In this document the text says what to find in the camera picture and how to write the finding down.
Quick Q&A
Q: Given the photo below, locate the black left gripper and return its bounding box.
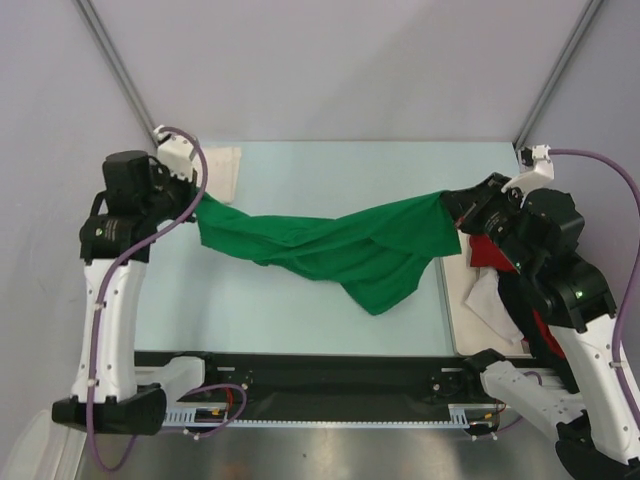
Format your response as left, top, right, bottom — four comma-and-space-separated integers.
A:
142, 160, 199, 224

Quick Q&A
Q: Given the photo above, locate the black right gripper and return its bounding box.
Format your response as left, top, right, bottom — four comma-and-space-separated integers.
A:
439, 171, 539, 275

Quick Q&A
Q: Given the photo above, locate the green t shirt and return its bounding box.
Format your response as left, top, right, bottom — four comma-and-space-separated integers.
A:
196, 193, 461, 315

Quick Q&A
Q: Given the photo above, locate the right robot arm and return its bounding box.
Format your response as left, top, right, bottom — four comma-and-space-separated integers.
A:
440, 173, 639, 479

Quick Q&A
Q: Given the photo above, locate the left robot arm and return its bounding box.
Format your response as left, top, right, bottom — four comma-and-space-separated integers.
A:
52, 149, 197, 436

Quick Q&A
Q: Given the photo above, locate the red t shirt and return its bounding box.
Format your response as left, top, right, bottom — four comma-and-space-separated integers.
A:
469, 234, 569, 359

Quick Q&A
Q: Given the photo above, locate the folded white t shirt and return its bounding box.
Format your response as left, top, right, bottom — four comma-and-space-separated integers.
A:
203, 146, 242, 205

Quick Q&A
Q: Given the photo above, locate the white t shirt in tray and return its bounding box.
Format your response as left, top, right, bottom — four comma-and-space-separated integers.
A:
464, 267, 524, 345

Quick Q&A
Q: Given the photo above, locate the white tray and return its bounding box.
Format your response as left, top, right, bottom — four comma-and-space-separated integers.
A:
440, 234, 530, 358

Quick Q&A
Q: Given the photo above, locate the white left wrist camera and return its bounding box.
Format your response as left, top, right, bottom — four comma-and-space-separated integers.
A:
153, 125, 196, 182

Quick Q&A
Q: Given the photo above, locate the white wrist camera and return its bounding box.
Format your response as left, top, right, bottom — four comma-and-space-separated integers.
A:
501, 145, 554, 196
153, 125, 196, 182

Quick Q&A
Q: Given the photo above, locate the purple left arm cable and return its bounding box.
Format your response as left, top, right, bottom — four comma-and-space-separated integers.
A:
84, 127, 209, 474

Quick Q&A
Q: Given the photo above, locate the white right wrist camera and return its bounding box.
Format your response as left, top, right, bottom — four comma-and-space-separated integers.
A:
501, 145, 554, 196

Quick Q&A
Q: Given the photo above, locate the aluminium right frame post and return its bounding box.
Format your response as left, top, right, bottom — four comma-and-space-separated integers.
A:
512, 0, 606, 150

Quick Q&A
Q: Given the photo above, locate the aluminium frame post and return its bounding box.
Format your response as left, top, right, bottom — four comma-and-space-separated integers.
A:
512, 0, 606, 150
71, 0, 157, 145

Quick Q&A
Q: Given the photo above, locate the aluminium left frame post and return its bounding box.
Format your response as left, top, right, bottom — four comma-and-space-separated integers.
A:
71, 0, 157, 145

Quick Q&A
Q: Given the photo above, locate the white slotted cable duct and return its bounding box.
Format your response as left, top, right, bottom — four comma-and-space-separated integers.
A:
161, 404, 501, 437

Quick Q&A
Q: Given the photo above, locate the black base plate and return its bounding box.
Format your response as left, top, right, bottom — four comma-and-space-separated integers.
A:
134, 351, 556, 424

